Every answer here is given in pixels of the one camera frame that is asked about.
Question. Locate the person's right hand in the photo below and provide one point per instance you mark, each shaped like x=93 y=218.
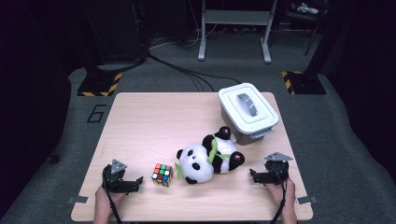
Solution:
x=278 y=194

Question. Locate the colourful puzzle cube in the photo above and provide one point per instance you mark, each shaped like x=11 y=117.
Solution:
x=162 y=174

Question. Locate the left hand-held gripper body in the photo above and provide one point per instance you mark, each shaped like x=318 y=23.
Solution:
x=113 y=179

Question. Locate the panda plush toy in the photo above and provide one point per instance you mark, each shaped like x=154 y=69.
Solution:
x=202 y=158

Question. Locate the clear grey storage box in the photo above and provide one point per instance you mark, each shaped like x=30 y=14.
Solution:
x=236 y=135

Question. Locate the person's left hand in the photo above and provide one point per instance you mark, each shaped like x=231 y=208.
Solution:
x=107 y=199

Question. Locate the dark chair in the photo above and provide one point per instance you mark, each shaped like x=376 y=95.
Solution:
x=303 y=14

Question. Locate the black striped stand base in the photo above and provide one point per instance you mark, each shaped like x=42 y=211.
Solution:
x=303 y=82
x=99 y=84

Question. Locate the white metal stand frame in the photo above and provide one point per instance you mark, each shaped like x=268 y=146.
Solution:
x=236 y=17

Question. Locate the white storage box lid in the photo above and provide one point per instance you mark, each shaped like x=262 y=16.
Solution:
x=247 y=107

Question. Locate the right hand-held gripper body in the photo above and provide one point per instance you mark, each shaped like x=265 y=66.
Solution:
x=277 y=171

